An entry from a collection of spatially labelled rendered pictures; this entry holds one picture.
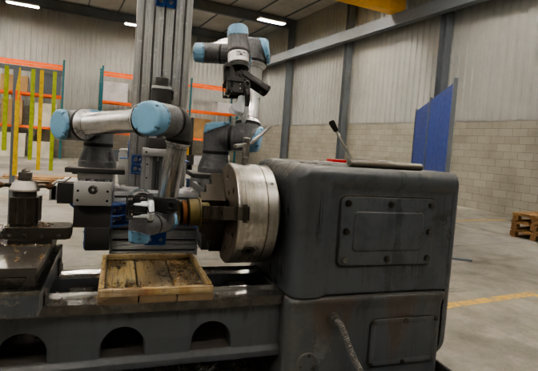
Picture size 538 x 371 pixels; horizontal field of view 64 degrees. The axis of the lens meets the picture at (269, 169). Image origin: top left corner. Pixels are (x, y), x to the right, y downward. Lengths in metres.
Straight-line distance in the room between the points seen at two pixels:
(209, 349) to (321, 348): 0.33
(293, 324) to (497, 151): 11.80
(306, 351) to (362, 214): 0.44
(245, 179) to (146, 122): 0.42
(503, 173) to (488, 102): 2.01
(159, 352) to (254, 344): 0.27
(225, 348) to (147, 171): 0.94
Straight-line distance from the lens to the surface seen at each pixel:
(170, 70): 2.10
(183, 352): 1.33
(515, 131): 12.67
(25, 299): 1.19
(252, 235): 1.27
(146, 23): 2.13
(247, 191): 1.26
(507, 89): 13.06
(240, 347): 1.37
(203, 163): 1.93
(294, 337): 1.35
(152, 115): 1.49
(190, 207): 1.33
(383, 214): 1.37
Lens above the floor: 1.30
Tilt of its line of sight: 3 degrees down
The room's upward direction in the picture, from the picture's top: 4 degrees clockwise
